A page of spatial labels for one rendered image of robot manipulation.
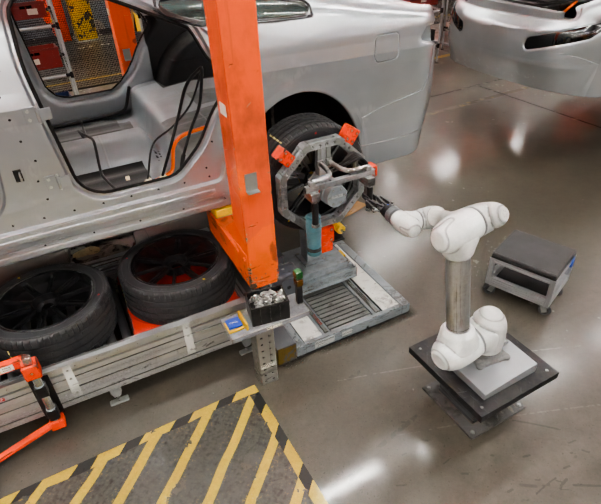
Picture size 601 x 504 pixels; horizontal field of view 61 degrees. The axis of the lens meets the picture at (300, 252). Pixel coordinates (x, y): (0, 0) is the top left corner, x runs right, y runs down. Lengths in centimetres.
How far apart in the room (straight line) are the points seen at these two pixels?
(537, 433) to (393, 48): 220
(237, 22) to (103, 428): 206
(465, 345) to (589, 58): 300
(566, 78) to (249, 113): 314
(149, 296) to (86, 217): 52
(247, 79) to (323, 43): 83
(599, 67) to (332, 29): 252
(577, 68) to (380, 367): 294
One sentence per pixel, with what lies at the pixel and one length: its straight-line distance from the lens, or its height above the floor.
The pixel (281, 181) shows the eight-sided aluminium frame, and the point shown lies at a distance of 276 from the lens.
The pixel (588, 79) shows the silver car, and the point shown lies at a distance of 485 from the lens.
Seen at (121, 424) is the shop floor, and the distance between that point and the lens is 294.
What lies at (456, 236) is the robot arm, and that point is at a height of 113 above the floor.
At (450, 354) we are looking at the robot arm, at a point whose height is 55.
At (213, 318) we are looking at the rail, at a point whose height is 35.
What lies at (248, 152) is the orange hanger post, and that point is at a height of 129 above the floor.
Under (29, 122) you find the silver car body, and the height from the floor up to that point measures 142.
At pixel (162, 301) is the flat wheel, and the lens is 284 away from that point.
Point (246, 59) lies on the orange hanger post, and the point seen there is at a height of 168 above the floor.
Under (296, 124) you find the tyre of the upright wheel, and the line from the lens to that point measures 290.
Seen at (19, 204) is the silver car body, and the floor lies 105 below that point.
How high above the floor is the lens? 222
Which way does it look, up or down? 35 degrees down
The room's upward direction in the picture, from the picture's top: 3 degrees counter-clockwise
